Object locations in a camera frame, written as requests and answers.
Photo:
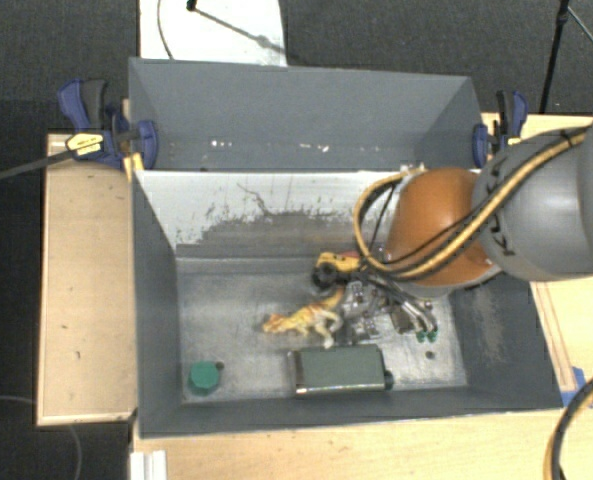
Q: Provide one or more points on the pale wood flat board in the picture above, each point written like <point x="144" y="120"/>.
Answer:
<point x="86" y="288"/>

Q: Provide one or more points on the orange striped toy animal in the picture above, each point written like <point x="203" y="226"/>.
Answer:
<point x="306" y="318"/>

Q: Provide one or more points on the green round cap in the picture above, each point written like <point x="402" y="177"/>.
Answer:
<point x="203" y="378"/>

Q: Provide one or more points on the grey metal bin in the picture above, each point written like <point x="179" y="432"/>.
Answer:
<point x="276" y="208"/>

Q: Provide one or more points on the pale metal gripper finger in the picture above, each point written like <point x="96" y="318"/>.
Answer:
<point x="358" y="302"/>
<point x="368" y="329"/>

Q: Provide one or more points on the yellow toy vehicle black wheel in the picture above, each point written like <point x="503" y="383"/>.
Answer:
<point x="332" y="264"/>

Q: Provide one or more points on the dark green flat block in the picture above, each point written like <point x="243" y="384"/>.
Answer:
<point x="343" y="370"/>

